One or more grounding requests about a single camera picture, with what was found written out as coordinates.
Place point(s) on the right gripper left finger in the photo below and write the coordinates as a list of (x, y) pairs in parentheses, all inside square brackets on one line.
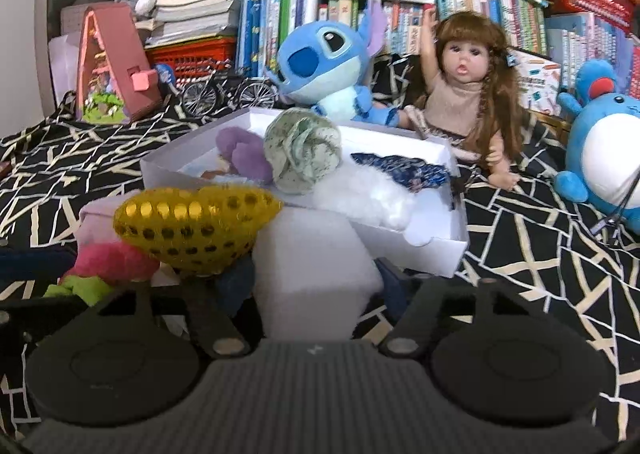
[(222, 310)]

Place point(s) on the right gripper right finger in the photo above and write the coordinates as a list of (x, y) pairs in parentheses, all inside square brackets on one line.
[(414, 303)]

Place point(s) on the gold sequin scrunchie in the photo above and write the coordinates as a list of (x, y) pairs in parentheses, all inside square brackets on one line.
[(203, 231)]

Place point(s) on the white foam block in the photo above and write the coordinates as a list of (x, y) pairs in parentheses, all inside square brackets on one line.
[(313, 276)]

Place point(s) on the pink fuzzy scrunchie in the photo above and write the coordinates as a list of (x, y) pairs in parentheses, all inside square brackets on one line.
[(116, 263)]

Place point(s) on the green scrunchie with bell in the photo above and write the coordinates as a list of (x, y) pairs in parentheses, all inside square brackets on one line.
[(91, 290)]

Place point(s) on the light pink soft cloth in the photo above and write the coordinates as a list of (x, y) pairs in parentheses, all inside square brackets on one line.
[(96, 220)]

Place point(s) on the white shallow cardboard box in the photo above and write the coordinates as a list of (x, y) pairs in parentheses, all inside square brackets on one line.
[(423, 231)]

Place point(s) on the dark blue patterned scrunchie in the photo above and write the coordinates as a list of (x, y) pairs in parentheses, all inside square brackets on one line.
[(414, 174)]

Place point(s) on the white fluffy scrunchie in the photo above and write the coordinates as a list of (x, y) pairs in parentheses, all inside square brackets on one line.
[(366, 195)]

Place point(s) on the purple fuzzy scrunchie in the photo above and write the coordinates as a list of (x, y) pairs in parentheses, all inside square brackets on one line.
[(245, 152)]

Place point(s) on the pale green floral scrunchie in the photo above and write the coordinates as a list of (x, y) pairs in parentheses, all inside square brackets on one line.
[(302, 148)]

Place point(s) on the brown haired baby doll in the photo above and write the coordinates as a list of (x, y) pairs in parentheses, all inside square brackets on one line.
[(470, 93)]

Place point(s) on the black white patterned cloth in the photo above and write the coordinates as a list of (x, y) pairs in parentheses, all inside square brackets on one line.
[(531, 237)]

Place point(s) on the miniature black bicycle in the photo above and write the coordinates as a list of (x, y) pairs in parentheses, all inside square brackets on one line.
[(223, 89)]

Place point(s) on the blue round plush toy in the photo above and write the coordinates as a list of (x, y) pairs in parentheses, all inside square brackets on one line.
[(602, 151)]

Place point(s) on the blue Stitch plush toy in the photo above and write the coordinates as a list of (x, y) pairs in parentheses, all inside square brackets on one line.
[(322, 65)]

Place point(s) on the pink miniature house model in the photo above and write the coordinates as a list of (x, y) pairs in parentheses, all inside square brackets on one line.
[(115, 83)]

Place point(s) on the red plastic basket left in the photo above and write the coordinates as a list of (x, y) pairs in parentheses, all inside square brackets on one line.
[(194, 59)]

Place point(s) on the stack of lying books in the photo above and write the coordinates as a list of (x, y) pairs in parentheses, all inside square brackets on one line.
[(176, 21)]

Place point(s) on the row of standing books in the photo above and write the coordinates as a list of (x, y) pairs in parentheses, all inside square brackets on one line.
[(550, 47)]

